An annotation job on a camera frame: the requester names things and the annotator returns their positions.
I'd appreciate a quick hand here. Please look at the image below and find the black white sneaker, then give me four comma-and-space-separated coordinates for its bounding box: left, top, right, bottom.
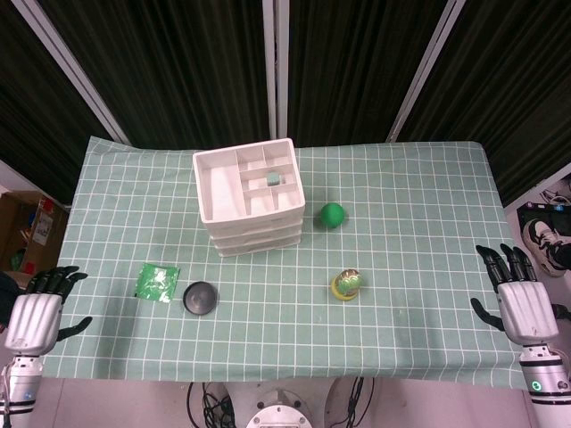
522, 218, 571, 278

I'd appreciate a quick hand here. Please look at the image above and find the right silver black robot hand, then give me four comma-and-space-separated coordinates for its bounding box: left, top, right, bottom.
470, 243, 561, 347

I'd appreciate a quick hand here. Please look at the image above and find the clear plastic drawer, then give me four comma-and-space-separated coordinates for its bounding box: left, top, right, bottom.
207, 212, 307, 236
217, 237, 302, 259

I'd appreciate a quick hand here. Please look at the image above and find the white drawer organizer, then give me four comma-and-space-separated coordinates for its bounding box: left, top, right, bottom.
192, 137, 308, 259

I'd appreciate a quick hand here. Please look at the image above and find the yellow-green tape roll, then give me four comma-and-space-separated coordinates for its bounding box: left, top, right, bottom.
330, 267, 363, 302

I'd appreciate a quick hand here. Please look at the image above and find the black round lid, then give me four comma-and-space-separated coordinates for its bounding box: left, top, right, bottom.
182, 281, 220, 318

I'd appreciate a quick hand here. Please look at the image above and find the black cable bundle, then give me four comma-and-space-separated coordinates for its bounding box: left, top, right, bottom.
343, 376, 376, 428
186, 381, 236, 428

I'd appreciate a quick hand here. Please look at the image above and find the brown cardboard box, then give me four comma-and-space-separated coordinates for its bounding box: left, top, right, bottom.
0, 191, 70, 273

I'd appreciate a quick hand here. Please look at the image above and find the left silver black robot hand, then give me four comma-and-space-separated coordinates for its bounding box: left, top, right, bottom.
3, 266, 94, 357

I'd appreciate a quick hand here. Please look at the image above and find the green foil packet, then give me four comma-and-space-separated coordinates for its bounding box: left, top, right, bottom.
134, 262, 181, 305

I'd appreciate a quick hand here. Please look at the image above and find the white frame post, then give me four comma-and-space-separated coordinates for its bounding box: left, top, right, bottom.
261, 0, 291, 139
386, 0, 468, 143
12, 0, 131, 144

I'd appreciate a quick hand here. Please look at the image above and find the green ball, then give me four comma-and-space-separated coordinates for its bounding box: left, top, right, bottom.
320, 202, 346, 230

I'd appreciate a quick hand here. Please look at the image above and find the green checked tablecloth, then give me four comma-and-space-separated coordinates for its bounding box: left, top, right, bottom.
34, 136, 548, 391

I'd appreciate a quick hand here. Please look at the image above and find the grey round robot base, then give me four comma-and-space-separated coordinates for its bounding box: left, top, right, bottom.
245, 387, 313, 428

